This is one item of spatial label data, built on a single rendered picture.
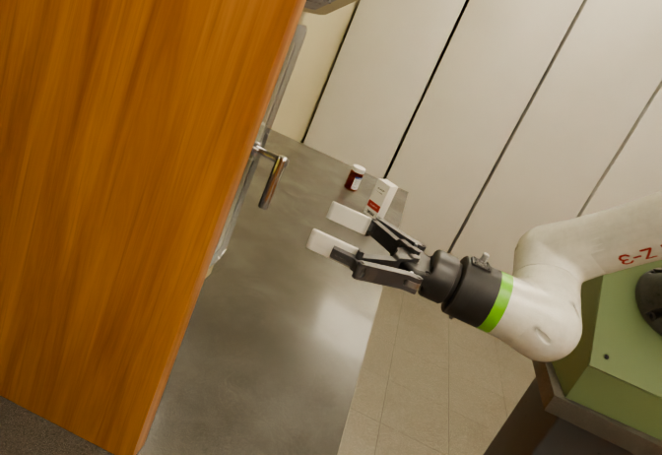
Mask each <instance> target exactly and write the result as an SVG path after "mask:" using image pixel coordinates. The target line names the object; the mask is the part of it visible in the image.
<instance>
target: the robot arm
mask: <svg viewBox="0 0 662 455"><path fill-rule="evenodd" d="M326 218H327V219H329V220H331V221H334V222H336V223H338V224H340V225H342V226H345V227H347V228H350V229H352V230H355V231H357V232H359V233H361V234H363V235H364V236H371V237H372V238H373V239H375V240H376V241H377V242H378V243H379V244H380V245H381V246H383V247H384V248H385V249H386V250H387V251H388V252H389V253H390V256H384V255H375V254H365V253H364V252H363V251H362V250H361V249H360V248H356V247H355V246H353V245H351V244H348V243H346V242H344V241H342V240H340V239H338V238H335V237H333V236H331V235H329V234H327V233H324V232H322V231H320V230H318V229H316V228H314V229H313V230H312V232H311V235H310V237H309V240H308V242H307V244H306V248H308V249H310V250H312V251H314V252H316V253H319V254H321V255H323V256H325V257H327V258H329V259H332V260H334V261H336V262H338V263H340V264H342V265H345V266H347V267H349V268H350V270H351V271H353V275H352V277H353V278H354V279H356V280H360V281H364V282H369V283H373V284H378V285H383V286H387V287H391V288H395V289H400V290H403V291H405V292H408V293H412V294H416V292H417V291H418V294H419V295H420V296H422V297H424V298H427V299H429V300H431V301H433V302H435V303H441V311H442V312H443V313H445V314H447V315H449V319H451V320H452V319H453V318H456V319H458V320H460V321H463V322H465V323H467V324H469V325H471V326H473V327H476V328H478V329H480V330H482V331H484V332H486V333H488V334H490V335H492V336H494V337H496V338H498V339H500V340H501V341H503V342H504V343H506V344H507V345H509V346H510V347H512V348H513V349H514V350H516V351H517V352H518V353H519V354H521V355H522V356H524V357H526V358H529V359H532V360H535V361H541V362H549V361H555V360H559V359H561V358H564V357H566V356H567V355H569V354H570V353H571V352H572V351H573V350H574V349H575V347H576V346H577V344H578V342H579V340H580V337H581V333H582V318H581V297H580V290H581V285H582V283H583V282H585V281H588V280H591V279H594V278H597V277H600V276H603V275H606V274H611V273H614V272H618V271H621V270H624V269H627V268H631V267H635V266H639V265H643V264H646V263H650V262H654V261H659V260H662V191H659V192H657V193H654V194H651V195H648V196H646V197H643V198H640V199H637V200H634V201H631V202H628V203H625V204H623V205H620V206H617V207H614V208H611V209H607V210H604V211H601V212H597V213H594V214H590V215H586V216H583V217H579V218H575V219H570V220H566V221H561V222H556V223H552V224H547V225H542V226H538V227H533V228H531V229H529V230H528V231H526V232H525V233H524V234H523V235H522V236H521V237H520V239H519V240H518V243H517V245H516V246H515V250H514V260H513V273H512V276H511V275H509V274H506V273H505V272H503V271H501V270H498V269H496V268H494V267H492V266H490V264H489V262H487V260H488V258H489V256H490V255H489V254H488V253H486V252H484V253H483V255H482V256H481V258H477V257H475V256H472V257H470V256H465V257H463V258H462V259H461V260H459V258H458V257H456V256H454V255H451V254H449V253H447V252H445V251H442V250H440V249H438V250H436V252H435V253H434V254H433V256H428V255H427V254H425V253H424V252H425V250H426V248H427V247H426V246H425V245H424V244H423V243H420V242H418V241H416V240H415V239H414V238H412V237H411V236H409V235H408V234H406V233H405V232H403V231H402V230H400V229H398V228H397V227H395V226H393V225H392V224H390V223H389V222H387V221H386V220H384V219H383V218H381V217H376V218H375V219H374V218H370V217H368V216H366V215H363V214H361V213H359V212H357V211H355V210H352V209H350V208H348V207H346V206H344V205H341V204H339V203H337V202H335V201H333V202H332V204H331V206H330V209H329V211H328V213H327V216H326ZM363 273H364V274H363ZM635 299H636V303H637V307H638V309H639V311H640V313H641V315H642V317H643V318H644V320H645V321H646V322H647V324H648V325H649V326H650V327H651V328H652V329H653V330H655V331H656V332H657V333H659V334H660V335H662V268H655V269H652V270H650V271H648V272H646V273H644V274H643V275H642V276H641V277H640V278H639V280H638V282H637V284H636V287H635Z"/></svg>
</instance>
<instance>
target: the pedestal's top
mask: <svg viewBox="0 0 662 455"><path fill-rule="evenodd" d="M532 362H533V366H534V370H535V374H536V378H537V382H538V386H539V390H540V394H541V398H542V402H543V406H544V410H545V411H547V412H549V413H551V414H553V415H555V416H557V417H559V418H561V419H563V420H565V421H568V422H570V423H573V424H575V425H577V426H579V427H581V428H583V429H585V430H587V431H589V432H591V433H593V434H595V435H597V436H599V437H601V438H603V439H606V440H608V441H610V442H612V443H614V444H616V445H618V446H620V447H622V448H624V449H626V450H627V451H629V452H631V453H633V454H635V455H662V440H660V439H658V438H655V437H653V436H651V435H649V434H646V433H644V432H642V431H640V430H637V429H635V428H633V427H631V426H629V425H626V424H624V423H622V422H618V421H616V420H614V419H612V418H609V417H607V416H605V415H603V414H601V413H598V412H596V411H594V410H592V409H589V408H587V407H585V406H583V405H580V404H578V403H576V402H574V401H572V400H569V399H568V398H566V397H565V395H564V393H563V390H562V387H561V384H560V382H559V379H558V377H557V374H556V372H555V369H554V367H553V364H552V362H551V361H549V362H541V361H535V360H532Z"/></svg>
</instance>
